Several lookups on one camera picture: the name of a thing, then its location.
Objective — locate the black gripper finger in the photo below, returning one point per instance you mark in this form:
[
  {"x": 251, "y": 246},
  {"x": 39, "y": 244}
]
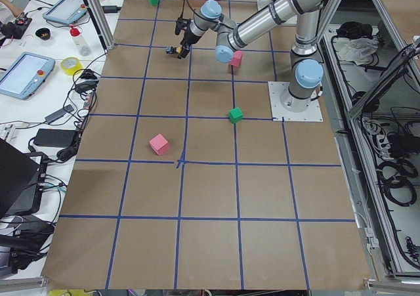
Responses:
[{"x": 183, "y": 51}]

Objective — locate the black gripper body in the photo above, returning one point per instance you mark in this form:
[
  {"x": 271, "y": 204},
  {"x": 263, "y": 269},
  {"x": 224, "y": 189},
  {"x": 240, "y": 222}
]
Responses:
[{"x": 188, "y": 39}]

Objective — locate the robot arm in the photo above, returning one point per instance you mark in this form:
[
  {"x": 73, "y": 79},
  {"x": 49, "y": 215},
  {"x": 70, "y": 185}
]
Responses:
[
  {"x": 209, "y": 17},
  {"x": 307, "y": 72}
]

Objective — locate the pink cube near centre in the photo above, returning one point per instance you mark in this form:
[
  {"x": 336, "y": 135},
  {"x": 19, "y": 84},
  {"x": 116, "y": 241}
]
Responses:
[{"x": 236, "y": 59}]

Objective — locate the green cube near base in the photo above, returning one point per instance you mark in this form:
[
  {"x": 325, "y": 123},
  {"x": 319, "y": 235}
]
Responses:
[{"x": 235, "y": 115}]

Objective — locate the pink cube at edge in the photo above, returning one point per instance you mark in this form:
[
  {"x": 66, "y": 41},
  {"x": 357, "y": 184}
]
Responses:
[{"x": 159, "y": 144}]

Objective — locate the red cap squeeze bottle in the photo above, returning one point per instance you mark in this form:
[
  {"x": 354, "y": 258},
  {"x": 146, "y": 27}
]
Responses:
[{"x": 80, "y": 42}]

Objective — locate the yellow tape roll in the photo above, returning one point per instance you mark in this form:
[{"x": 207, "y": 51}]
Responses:
[{"x": 71, "y": 65}]

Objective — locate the far teach pendant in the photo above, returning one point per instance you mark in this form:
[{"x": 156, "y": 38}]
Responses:
[{"x": 66, "y": 12}]

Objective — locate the teach pendant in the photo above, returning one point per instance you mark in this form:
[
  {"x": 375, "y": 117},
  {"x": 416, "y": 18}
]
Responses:
[
  {"x": 27, "y": 73},
  {"x": 66, "y": 12}
]

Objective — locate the brown paper mat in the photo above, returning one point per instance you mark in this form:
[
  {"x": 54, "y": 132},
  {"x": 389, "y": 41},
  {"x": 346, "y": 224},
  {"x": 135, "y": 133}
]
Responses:
[{"x": 259, "y": 204}]

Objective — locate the black bowl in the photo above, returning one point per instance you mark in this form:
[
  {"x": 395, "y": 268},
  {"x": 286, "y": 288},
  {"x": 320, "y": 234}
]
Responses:
[{"x": 43, "y": 33}]

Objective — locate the near teach pendant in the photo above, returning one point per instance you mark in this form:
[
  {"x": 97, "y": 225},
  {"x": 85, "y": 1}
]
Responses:
[{"x": 27, "y": 73}]

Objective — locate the black power adapter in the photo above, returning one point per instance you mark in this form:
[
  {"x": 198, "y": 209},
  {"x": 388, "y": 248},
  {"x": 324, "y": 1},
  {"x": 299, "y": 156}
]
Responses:
[{"x": 58, "y": 138}]

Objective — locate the white rag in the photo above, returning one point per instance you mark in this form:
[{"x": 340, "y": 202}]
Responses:
[{"x": 360, "y": 51}]

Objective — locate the black laptop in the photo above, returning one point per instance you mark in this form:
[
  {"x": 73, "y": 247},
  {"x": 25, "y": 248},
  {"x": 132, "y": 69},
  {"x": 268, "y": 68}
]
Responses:
[{"x": 21, "y": 177}]

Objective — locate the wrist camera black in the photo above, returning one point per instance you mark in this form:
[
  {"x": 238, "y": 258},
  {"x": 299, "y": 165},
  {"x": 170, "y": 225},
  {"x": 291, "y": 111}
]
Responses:
[{"x": 182, "y": 24}]

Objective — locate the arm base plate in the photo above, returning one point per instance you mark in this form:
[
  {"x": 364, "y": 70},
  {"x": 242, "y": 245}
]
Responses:
[
  {"x": 262, "y": 4},
  {"x": 285, "y": 107}
]

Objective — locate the aluminium frame post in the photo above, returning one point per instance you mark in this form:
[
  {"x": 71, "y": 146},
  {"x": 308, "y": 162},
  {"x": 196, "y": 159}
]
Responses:
[{"x": 100, "y": 24}]

